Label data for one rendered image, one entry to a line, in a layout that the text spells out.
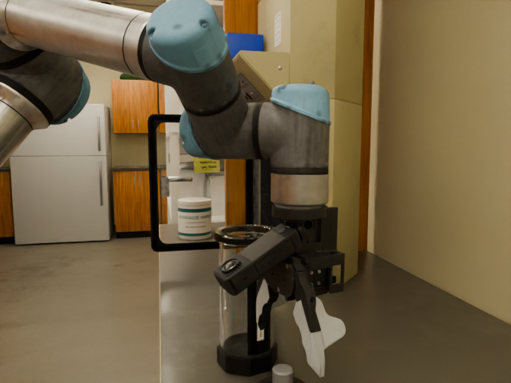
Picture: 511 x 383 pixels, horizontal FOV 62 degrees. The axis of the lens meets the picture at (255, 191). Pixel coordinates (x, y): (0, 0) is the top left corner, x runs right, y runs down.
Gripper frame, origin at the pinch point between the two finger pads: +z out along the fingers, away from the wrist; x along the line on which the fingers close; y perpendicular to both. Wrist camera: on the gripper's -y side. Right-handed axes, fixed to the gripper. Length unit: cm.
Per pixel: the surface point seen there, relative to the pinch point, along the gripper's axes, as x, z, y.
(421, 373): -1.7, 8.5, 25.2
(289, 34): 37, -52, 24
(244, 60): 40, -46, 14
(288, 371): -1.0, 2.1, 0.3
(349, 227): 40, -6, 45
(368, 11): 63, -71, 70
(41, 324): 287, 103, -27
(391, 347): 7.0, 8.5, 27.4
